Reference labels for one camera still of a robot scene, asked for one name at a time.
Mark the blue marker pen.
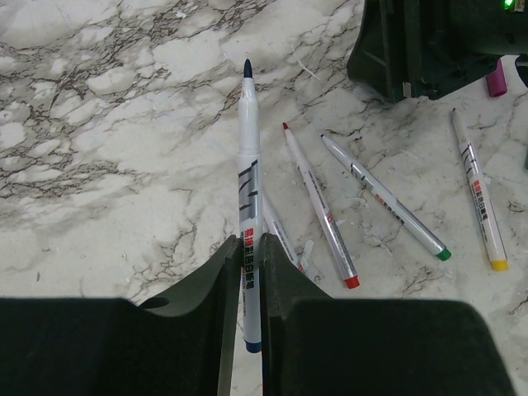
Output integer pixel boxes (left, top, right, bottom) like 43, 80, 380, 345
238, 59, 263, 353

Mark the purple marker pen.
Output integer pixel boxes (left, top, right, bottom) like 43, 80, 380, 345
262, 192, 305, 274

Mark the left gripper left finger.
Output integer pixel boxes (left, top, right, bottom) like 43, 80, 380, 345
1, 237, 241, 395

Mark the red marker pen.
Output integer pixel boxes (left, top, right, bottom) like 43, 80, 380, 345
282, 122, 360, 289

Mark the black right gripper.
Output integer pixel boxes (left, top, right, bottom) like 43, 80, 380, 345
346, 0, 527, 103

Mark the purple pen cap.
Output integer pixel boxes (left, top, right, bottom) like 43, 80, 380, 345
486, 59, 508, 98

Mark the yellow marker pen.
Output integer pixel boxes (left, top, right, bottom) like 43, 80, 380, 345
450, 108, 509, 271

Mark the green marker pen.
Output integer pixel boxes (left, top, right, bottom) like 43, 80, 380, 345
321, 134, 451, 261

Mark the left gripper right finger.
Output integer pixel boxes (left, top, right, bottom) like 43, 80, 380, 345
260, 234, 515, 395

